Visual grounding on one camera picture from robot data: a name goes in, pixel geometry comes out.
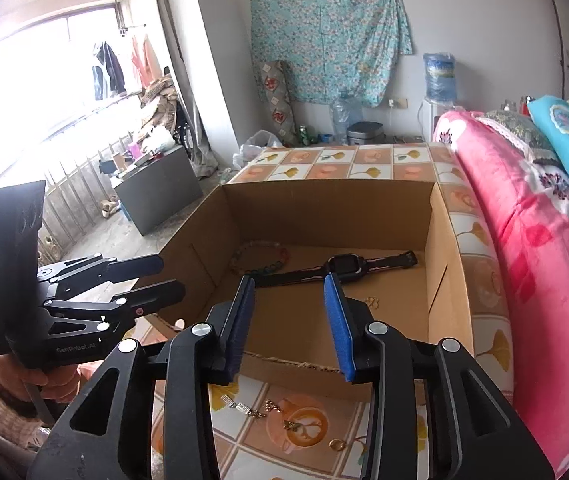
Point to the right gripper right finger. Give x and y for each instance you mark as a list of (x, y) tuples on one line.
[(472, 430)]

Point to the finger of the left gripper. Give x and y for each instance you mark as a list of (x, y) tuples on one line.
[(73, 316), (67, 279)]

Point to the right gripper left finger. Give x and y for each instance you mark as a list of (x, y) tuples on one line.
[(106, 432)]

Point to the small gold flower charm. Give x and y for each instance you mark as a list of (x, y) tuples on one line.
[(271, 406)]

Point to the gold butterfly charm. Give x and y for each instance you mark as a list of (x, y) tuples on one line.
[(293, 426)]

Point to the pink purple smart watch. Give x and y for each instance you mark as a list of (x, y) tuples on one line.
[(348, 267)]

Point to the gold heart pendant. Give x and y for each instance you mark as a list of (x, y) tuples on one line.
[(373, 303)]

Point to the left hand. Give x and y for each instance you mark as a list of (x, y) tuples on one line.
[(60, 384)]

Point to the metal balcony railing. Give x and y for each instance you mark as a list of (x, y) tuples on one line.
[(77, 188)]

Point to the dark grey cabinet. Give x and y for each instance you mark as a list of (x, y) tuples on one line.
[(152, 194)]

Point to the tiled pattern tablecloth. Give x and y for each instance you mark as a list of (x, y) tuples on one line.
[(335, 437)]

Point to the white plastic bag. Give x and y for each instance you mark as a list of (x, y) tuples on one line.
[(253, 147)]

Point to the pink floral blanket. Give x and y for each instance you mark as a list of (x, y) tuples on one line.
[(526, 206)]

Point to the brown cardboard box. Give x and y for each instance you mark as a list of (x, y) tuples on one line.
[(324, 226)]

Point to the rolled patterned mat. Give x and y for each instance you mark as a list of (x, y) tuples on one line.
[(273, 84)]

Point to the white water dispenser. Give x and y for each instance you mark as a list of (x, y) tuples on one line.
[(429, 114)]

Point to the blue water jug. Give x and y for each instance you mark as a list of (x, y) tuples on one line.
[(441, 85)]

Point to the teal floral wall cloth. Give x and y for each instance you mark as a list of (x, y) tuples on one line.
[(331, 48)]

